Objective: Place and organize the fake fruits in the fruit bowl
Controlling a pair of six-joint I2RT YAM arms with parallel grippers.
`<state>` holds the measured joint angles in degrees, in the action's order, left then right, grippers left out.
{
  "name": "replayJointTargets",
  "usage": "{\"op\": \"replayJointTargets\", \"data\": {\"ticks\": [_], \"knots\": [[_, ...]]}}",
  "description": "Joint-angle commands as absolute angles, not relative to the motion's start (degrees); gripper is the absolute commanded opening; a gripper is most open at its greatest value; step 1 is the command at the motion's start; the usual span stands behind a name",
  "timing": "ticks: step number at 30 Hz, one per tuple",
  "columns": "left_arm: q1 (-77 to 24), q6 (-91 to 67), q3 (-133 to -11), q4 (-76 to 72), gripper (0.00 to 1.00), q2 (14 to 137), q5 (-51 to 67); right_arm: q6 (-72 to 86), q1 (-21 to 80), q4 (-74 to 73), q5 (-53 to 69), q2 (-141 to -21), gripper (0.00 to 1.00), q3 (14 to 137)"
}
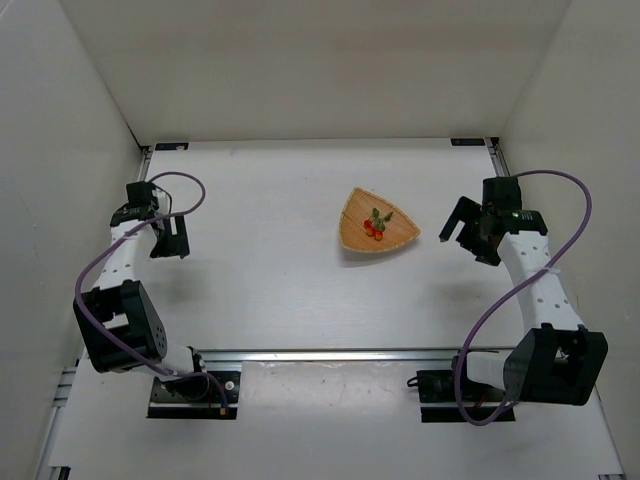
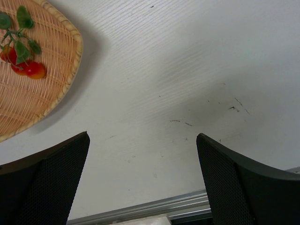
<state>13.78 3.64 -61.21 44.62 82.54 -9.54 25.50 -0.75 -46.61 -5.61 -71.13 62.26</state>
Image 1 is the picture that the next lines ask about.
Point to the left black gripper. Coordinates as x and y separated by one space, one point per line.
172 237

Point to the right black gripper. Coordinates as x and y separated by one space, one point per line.
473 236

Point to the fake cherry sprig with leaves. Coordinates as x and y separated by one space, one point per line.
379 221

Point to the single fake red cherry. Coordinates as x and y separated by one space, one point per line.
369 228

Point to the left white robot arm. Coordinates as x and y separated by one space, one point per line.
121 328

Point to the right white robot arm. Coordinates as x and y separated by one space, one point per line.
558 359

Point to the woven bamboo fruit basket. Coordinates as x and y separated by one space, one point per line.
399 232

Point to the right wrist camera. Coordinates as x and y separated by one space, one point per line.
501 194

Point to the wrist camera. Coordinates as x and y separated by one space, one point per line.
147 194
501 194

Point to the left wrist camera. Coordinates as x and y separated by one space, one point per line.
147 194

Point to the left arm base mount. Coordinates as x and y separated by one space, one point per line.
197 399

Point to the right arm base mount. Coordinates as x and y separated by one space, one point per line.
436 395

